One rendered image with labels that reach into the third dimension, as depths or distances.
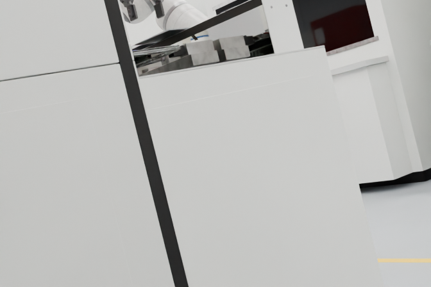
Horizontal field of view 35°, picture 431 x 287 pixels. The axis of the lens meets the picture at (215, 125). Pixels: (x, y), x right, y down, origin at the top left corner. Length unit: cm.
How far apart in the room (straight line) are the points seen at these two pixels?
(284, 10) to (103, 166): 76
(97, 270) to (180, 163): 38
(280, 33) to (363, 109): 323
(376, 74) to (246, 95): 343
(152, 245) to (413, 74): 409
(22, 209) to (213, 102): 53
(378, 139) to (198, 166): 353
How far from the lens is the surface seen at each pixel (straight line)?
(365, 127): 475
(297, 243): 139
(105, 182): 91
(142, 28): 695
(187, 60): 159
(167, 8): 220
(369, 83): 467
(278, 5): 155
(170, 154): 121
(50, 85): 90
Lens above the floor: 70
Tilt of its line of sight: level
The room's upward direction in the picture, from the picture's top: 14 degrees counter-clockwise
